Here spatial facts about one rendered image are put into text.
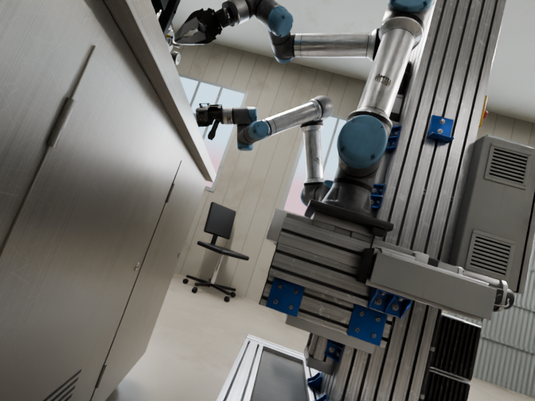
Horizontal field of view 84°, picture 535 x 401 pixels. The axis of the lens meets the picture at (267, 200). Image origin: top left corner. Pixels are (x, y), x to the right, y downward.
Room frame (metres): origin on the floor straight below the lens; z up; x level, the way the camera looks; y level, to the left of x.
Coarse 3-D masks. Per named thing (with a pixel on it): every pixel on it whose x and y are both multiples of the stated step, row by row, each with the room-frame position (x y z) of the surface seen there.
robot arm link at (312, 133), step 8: (304, 104) 1.38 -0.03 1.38; (312, 120) 1.37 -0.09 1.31; (304, 128) 1.40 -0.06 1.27; (312, 128) 1.38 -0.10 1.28; (320, 128) 1.40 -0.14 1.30; (304, 136) 1.43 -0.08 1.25; (312, 136) 1.40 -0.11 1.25; (320, 136) 1.41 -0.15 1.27; (304, 144) 1.44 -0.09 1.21; (312, 144) 1.40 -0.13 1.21; (320, 144) 1.42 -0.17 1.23; (312, 152) 1.41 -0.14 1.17; (320, 152) 1.42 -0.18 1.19; (312, 160) 1.42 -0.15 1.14; (320, 160) 1.42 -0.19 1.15; (312, 168) 1.42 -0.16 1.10; (320, 168) 1.43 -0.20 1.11; (312, 176) 1.43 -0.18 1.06; (320, 176) 1.43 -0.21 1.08; (304, 184) 1.46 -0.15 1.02; (312, 184) 1.42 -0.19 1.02; (320, 184) 1.42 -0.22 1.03; (304, 192) 1.48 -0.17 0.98; (312, 192) 1.42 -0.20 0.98; (304, 200) 1.49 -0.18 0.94
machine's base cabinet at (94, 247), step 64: (0, 0) 0.20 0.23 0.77; (64, 0) 0.25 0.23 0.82; (0, 64) 0.22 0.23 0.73; (64, 64) 0.28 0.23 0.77; (128, 64) 0.39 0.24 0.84; (0, 128) 0.25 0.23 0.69; (64, 128) 0.32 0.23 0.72; (128, 128) 0.45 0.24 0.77; (0, 192) 0.28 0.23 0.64; (64, 192) 0.37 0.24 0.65; (128, 192) 0.54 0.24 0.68; (192, 192) 1.08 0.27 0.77; (0, 256) 0.31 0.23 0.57; (64, 256) 0.42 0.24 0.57; (128, 256) 0.67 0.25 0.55; (0, 320) 0.35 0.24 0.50; (64, 320) 0.50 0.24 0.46; (128, 320) 0.87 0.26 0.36; (0, 384) 0.40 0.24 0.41; (64, 384) 0.60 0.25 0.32
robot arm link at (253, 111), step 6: (234, 108) 1.26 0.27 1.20; (240, 108) 1.25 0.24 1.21; (246, 108) 1.25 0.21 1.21; (252, 108) 1.24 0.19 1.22; (234, 114) 1.25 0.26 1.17; (240, 114) 1.25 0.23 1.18; (246, 114) 1.24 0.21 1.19; (252, 114) 1.24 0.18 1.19; (234, 120) 1.27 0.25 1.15; (240, 120) 1.25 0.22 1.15; (246, 120) 1.25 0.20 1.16; (252, 120) 1.26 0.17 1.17
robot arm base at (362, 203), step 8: (336, 184) 0.84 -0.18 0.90; (344, 184) 0.82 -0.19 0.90; (352, 184) 0.81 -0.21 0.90; (360, 184) 0.81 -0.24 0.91; (328, 192) 0.87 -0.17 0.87; (336, 192) 0.83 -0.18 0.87; (344, 192) 0.81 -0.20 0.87; (352, 192) 0.81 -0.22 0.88; (360, 192) 0.81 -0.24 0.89; (368, 192) 0.82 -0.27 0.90; (328, 200) 0.83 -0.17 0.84; (336, 200) 0.81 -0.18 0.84; (344, 200) 0.80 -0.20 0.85; (352, 200) 0.80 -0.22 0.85; (360, 200) 0.80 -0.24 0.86; (368, 200) 0.82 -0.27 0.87; (344, 208) 0.80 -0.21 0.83; (352, 208) 0.79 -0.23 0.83; (360, 208) 0.80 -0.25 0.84; (368, 208) 0.82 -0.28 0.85
